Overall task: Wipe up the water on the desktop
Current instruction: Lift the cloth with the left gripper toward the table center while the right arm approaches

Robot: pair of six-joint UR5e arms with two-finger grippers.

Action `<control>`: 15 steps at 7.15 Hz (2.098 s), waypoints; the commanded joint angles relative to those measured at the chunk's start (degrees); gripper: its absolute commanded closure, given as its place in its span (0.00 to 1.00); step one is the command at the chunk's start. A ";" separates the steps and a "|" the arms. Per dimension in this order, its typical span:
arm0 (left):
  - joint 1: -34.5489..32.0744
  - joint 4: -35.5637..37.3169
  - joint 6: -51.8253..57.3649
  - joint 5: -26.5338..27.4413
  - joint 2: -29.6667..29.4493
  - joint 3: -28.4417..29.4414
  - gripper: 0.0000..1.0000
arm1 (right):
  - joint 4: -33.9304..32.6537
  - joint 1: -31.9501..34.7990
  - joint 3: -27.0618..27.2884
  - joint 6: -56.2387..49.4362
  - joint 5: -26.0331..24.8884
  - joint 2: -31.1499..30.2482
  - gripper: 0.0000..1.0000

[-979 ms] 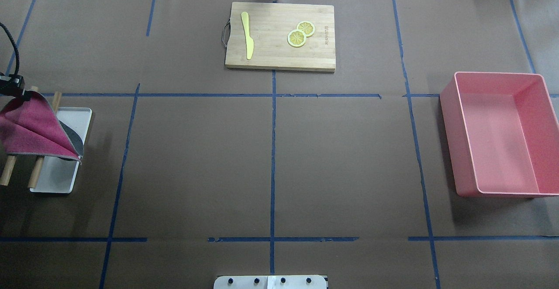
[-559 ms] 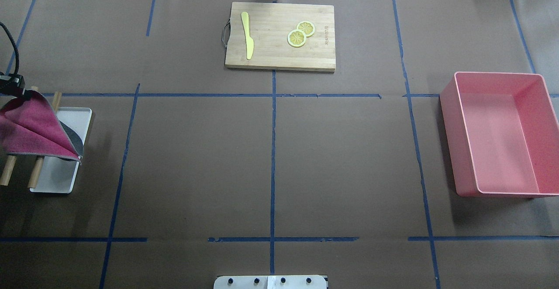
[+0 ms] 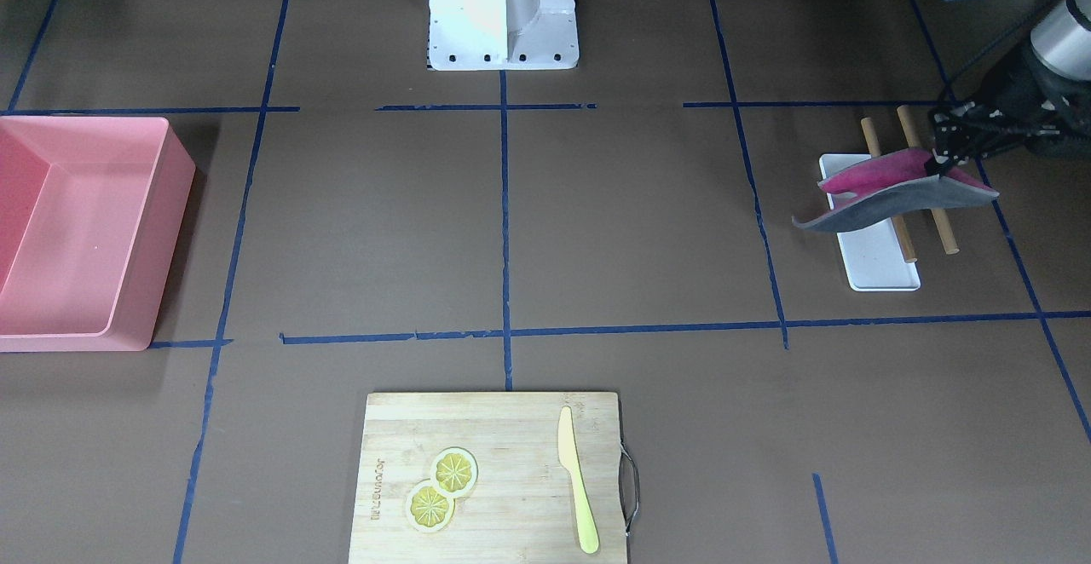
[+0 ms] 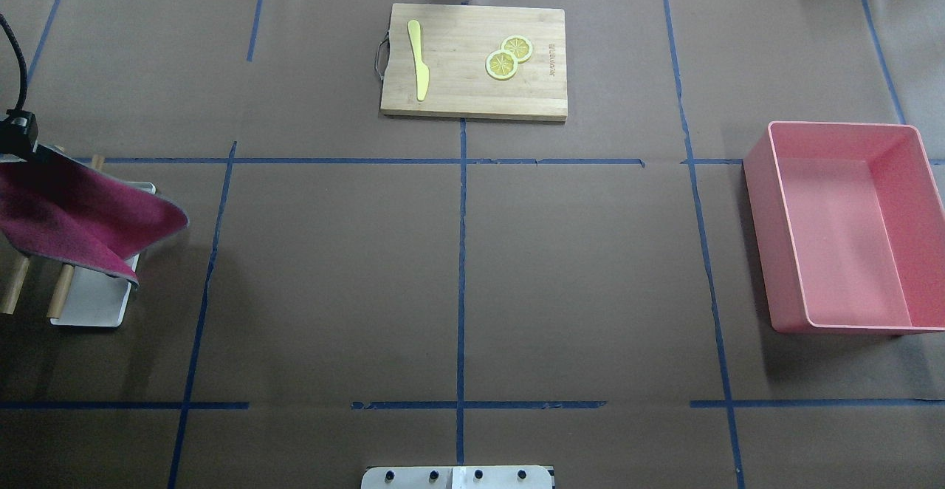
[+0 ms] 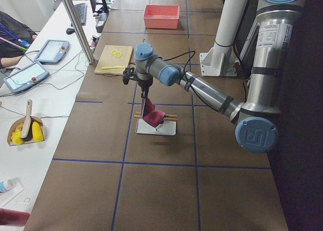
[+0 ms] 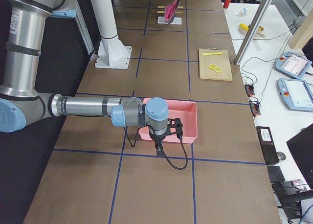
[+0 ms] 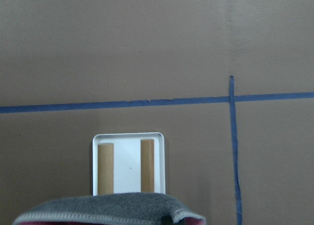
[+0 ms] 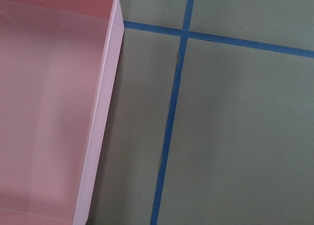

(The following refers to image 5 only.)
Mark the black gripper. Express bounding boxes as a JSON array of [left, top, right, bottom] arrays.
[[138, 79, 152, 105]]

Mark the magenta and grey cloth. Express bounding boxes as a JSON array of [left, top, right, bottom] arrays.
[[142, 98, 165, 128]]

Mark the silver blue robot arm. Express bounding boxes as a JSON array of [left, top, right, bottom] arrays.
[[123, 0, 306, 153]]

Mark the left wooden rack rod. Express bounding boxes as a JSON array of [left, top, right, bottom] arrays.
[[133, 112, 178, 119]]

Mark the wooden rack rod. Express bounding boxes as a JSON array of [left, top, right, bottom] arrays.
[[133, 112, 178, 119], [134, 114, 179, 122]]

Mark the right wooden rack rod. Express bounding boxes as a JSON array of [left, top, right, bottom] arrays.
[[134, 114, 179, 122]]

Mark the white rack tray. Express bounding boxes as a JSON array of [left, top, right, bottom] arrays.
[[136, 119, 177, 136]]

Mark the bamboo cutting board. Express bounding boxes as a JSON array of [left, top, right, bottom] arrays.
[[94, 45, 133, 76]]

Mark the yellow plastic knife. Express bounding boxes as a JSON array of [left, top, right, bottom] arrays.
[[101, 66, 124, 70]]

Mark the upper lemon slice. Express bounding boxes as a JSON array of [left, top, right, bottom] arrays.
[[111, 49, 120, 55]]

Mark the pink plastic bin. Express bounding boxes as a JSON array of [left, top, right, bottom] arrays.
[[143, 5, 180, 29]]

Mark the black computer mouse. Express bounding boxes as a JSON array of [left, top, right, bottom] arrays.
[[66, 28, 75, 35]]

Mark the upper teach pendant tablet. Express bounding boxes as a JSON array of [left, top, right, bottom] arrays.
[[34, 40, 70, 65]]

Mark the teach pendant tablet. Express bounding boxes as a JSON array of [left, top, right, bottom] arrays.
[[4, 62, 49, 93], [34, 40, 70, 65]]

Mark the white desk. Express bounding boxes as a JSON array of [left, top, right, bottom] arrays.
[[1, 5, 89, 213]]

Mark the black keyboard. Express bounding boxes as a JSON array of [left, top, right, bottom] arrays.
[[74, 3, 87, 26]]

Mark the yellow toy corn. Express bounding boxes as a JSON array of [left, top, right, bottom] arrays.
[[32, 121, 44, 142]]

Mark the wooden dustpan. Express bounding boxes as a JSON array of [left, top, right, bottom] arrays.
[[7, 116, 46, 146]]

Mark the lower teach pendant tablet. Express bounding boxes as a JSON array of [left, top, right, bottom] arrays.
[[4, 62, 49, 93]]

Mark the wooden hand brush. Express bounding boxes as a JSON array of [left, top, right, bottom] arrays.
[[20, 99, 32, 142]]

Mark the person in black shirt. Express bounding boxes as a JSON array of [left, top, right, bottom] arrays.
[[1, 12, 38, 69]]

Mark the white paper roll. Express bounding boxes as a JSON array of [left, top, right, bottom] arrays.
[[0, 180, 13, 194]]

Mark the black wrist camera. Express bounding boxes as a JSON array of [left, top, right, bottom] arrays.
[[123, 67, 135, 85]]

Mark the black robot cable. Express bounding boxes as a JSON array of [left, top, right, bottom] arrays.
[[128, 50, 250, 103]]

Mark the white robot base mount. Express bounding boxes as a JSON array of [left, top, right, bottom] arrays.
[[199, 0, 248, 77]]

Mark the aluminium frame post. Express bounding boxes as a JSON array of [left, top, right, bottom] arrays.
[[62, 0, 95, 65]]

